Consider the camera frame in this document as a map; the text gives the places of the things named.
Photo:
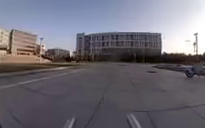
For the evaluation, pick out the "large curved grey building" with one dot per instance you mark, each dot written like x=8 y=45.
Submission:
x=123 y=43

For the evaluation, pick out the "low distant building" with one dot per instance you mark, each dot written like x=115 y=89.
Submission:
x=58 y=53

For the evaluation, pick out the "small pale building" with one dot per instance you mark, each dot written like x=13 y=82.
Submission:
x=42 y=49

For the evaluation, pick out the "lamp pole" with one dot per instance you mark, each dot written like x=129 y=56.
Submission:
x=40 y=50

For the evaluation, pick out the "robot's own part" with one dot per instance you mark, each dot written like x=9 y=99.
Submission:
x=133 y=121
x=69 y=122

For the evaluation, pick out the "row of dark trees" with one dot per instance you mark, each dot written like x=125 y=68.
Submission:
x=180 y=58

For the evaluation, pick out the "grey kerb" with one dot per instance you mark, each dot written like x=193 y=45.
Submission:
x=23 y=72

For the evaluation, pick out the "brown block building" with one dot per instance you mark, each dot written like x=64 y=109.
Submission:
x=23 y=41

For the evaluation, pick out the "vehicle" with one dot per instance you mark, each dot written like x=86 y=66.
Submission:
x=190 y=72

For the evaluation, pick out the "tall mast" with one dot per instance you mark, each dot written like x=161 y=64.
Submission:
x=195 y=43

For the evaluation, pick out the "pale sloped wall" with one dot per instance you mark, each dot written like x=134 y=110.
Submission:
x=13 y=59

